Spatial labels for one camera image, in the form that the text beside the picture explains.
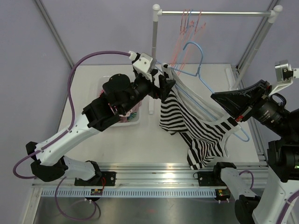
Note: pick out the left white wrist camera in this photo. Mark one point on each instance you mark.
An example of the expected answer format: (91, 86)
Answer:
(143, 63)

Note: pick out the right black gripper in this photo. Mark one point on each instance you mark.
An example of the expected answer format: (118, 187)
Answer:
(245, 99)

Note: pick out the mauve tank top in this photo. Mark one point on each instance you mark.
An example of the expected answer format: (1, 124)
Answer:
(134, 109)

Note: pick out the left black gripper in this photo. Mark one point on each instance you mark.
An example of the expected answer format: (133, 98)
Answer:
(161, 92)

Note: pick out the aluminium mounting rail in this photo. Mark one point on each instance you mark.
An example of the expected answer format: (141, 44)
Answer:
(144, 154)

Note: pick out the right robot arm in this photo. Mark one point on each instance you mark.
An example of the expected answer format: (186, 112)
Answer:
(282, 188)

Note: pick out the white clothes rack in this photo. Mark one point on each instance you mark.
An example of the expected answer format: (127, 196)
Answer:
(268, 19)

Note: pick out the black white striped garment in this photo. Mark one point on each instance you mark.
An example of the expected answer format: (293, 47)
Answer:
(204, 128)

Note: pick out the pink hanger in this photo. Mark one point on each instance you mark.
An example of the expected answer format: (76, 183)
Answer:
(194, 34)
(179, 39)
(184, 38)

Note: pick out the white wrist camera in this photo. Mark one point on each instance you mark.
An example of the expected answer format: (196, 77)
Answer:
(143, 63)
(285, 75)

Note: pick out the translucent plastic basket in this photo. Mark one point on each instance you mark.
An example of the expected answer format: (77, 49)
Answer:
(134, 121)

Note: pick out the white slotted cable duct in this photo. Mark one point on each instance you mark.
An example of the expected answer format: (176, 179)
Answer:
(131, 193)

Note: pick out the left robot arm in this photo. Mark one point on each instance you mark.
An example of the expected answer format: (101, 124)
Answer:
(119, 97)

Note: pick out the green striped tank top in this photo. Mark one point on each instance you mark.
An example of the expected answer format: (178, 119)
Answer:
(131, 116)

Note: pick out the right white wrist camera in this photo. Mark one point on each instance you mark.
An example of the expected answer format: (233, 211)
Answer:
(285, 75)

